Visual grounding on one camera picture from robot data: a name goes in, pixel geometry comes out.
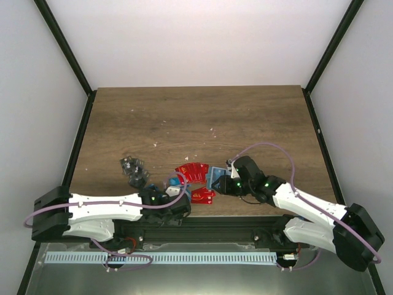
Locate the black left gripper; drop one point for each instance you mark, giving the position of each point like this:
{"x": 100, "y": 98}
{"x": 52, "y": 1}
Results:
{"x": 175, "y": 220}

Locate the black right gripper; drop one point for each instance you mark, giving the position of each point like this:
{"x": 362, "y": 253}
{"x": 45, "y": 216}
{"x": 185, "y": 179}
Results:
{"x": 225, "y": 187}

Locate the blue card holder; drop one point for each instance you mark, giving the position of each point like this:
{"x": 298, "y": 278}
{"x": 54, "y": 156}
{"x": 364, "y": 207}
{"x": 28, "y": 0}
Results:
{"x": 214, "y": 173}

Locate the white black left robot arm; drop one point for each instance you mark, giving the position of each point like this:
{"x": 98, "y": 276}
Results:
{"x": 59, "y": 213}

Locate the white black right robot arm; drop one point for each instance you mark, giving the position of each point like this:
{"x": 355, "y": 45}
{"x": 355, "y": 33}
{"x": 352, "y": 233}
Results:
{"x": 348, "y": 231}

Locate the red credit card pile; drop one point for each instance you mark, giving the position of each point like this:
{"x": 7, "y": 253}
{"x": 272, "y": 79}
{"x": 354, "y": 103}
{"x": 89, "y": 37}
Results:
{"x": 194, "y": 172}

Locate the blue credit card pile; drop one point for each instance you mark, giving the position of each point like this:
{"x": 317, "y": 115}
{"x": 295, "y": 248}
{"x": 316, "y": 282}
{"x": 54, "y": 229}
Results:
{"x": 175, "y": 181}

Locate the black credit card pile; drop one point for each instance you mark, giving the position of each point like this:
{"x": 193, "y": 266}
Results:
{"x": 134, "y": 169}

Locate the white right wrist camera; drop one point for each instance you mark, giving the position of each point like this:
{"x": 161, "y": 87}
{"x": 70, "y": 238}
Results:
{"x": 232, "y": 171}

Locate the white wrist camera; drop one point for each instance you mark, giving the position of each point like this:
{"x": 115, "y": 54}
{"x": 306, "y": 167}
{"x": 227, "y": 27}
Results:
{"x": 232, "y": 171}
{"x": 173, "y": 191}

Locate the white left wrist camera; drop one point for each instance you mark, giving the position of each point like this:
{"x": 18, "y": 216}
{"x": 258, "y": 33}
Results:
{"x": 173, "y": 191}

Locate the black front frame rail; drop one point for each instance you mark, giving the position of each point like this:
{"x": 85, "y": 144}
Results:
{"x": 262, "y": 231}

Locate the grey metal base plate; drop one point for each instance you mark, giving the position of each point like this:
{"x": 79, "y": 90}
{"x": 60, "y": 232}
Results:
{"x": 326, "y": 276}

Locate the light blue slotted cable duct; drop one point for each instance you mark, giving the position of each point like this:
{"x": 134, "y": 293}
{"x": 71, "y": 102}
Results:
{"x": 246, "y": 258}

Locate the black right frame post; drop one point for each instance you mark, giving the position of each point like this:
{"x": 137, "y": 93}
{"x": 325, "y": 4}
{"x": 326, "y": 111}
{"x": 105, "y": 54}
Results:
{"x": 343, "y": 26}

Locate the black frame post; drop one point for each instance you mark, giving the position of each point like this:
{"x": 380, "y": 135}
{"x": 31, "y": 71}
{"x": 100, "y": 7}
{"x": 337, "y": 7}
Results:
{"x": 63, "y": 44}
{"x": 343, "y": 26}

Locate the black left frame post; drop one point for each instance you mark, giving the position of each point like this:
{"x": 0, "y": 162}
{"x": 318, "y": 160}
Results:
{"x": 63, "y": 44}

